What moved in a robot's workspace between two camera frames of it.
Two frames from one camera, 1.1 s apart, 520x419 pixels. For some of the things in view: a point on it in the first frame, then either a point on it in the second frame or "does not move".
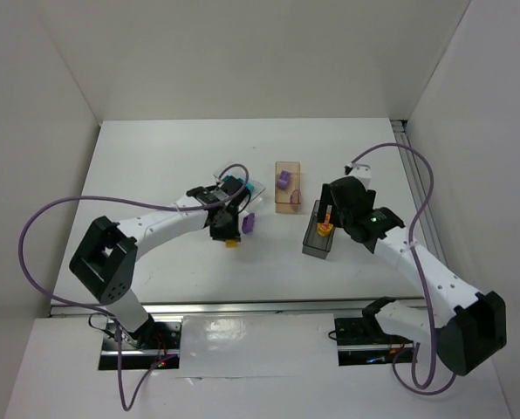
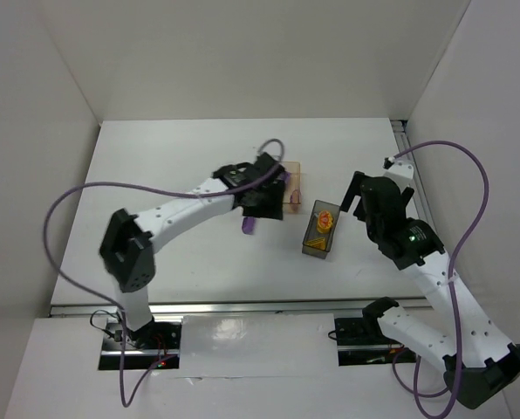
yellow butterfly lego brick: (325, 229) does not move
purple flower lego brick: (295, 196) does not move
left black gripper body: (224, 232) -> (265, 206)
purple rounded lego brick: (248, 222) does not move
